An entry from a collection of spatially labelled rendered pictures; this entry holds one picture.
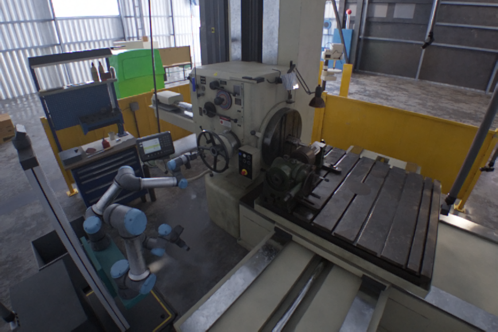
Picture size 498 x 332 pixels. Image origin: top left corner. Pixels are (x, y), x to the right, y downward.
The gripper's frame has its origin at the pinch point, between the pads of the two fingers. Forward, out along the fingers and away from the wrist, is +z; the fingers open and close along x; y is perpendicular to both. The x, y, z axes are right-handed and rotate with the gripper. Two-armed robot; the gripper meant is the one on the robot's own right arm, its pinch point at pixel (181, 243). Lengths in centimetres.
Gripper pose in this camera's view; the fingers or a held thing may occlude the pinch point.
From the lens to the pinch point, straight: 184.1
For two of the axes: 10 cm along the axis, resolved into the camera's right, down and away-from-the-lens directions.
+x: 8.3, 3.7, -4.3
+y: -5.5, 6.9, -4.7
